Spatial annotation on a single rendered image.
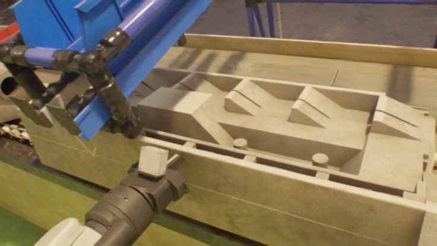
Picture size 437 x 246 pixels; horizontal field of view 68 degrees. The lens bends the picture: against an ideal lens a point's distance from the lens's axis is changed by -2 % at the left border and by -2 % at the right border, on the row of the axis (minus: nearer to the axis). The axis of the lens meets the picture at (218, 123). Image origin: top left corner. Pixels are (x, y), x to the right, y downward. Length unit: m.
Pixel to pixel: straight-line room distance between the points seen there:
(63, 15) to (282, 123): 0.51
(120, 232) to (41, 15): 0.39
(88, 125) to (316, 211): 0.39
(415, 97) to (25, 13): 1.05
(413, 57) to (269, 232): 0.86
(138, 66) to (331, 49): 0.90
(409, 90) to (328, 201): 0.71
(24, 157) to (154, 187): 0.79
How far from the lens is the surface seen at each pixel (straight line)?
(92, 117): 0.52
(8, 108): 1.54
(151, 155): 0.58
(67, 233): 0.51
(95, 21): 0.53
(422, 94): 1.20
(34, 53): 0.58
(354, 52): 1.33
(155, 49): 0.61
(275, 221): 0.65
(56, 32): 0.68
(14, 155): 1.34
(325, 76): 1.25
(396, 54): 1.32
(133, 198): 0.55
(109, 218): 0.53
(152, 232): 1.01
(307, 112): 0.77
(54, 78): 1.78
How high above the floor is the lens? 1.44
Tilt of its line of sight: 39 degrees down
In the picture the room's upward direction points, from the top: 14 degrees counter-clockwise
